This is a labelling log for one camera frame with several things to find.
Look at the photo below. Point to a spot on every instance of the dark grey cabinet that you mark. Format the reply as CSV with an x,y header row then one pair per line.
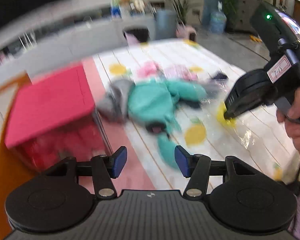
x,y
239,20

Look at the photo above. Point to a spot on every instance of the grey metal trash can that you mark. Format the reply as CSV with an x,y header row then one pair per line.
x,y
165,24

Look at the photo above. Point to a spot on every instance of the pink patterned fabric pouch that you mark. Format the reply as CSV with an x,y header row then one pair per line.
x,y
178,71

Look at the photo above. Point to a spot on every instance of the grey silver cloth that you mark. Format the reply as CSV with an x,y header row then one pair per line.
x,y
114,104

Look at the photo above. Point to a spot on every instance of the pink feather tassel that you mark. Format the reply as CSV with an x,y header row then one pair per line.
x,y
148,69

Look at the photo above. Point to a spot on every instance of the teal plush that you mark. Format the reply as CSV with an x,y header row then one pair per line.
x,y
152,104

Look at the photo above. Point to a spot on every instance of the lemon print checkered tablecloth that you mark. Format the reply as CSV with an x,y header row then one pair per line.
x,y
255,137

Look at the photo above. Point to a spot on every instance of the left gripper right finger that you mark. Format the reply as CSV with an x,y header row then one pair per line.
x,y
198,168

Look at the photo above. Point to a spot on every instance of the tall floor plant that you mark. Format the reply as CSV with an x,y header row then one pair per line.
x,y
182,7

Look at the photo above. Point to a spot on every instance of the navy blue cloth cap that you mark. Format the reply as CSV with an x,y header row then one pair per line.
x,y
219,76

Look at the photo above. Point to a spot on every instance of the blue water jug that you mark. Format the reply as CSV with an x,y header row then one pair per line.
x,y
218,20

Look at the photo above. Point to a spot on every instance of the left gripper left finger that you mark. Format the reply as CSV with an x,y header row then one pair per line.
x,y
102,169

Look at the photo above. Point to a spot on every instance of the red lidded transparent box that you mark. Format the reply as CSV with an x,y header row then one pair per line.
x,y
54,118

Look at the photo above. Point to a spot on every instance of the orange cardboard storage box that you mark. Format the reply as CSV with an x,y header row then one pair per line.
x,y
13,169

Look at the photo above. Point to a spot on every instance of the pink trash bin black liner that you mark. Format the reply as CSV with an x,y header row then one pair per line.
x,y
136,35

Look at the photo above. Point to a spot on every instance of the person right hand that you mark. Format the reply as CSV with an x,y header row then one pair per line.
x,y
292,128

